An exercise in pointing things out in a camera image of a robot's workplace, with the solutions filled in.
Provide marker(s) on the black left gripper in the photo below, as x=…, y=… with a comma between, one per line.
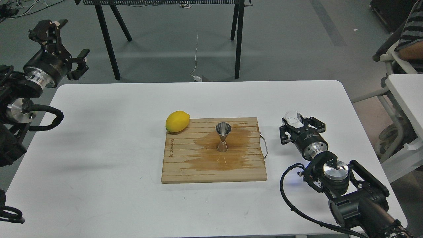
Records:
x=53, y=58

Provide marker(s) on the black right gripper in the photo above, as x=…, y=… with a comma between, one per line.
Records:
x=307, y=138

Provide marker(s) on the small clear glass cup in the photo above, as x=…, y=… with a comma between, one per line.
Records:
x=294, y=119

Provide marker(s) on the steel double jigger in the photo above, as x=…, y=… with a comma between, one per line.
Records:
x=223, y=129

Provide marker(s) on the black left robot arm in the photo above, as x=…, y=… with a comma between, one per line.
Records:
x=18, y=113

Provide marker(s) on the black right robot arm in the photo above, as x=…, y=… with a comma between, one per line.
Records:
x=357, y=200

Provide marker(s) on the wooden cutting board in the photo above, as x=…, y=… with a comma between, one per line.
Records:
x=191, y=156

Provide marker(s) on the white chair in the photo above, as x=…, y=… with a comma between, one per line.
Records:
x=387, y=54

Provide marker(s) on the white side table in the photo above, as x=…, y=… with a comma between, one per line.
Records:
x=402, y=100

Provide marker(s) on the yellow lemon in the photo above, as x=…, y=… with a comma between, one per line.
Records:
x=177, y=121

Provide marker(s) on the person in striped shirt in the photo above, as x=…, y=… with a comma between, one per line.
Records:
x=410, y=46

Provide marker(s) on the black metal table frame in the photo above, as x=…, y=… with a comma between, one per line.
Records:
x=144, y=41

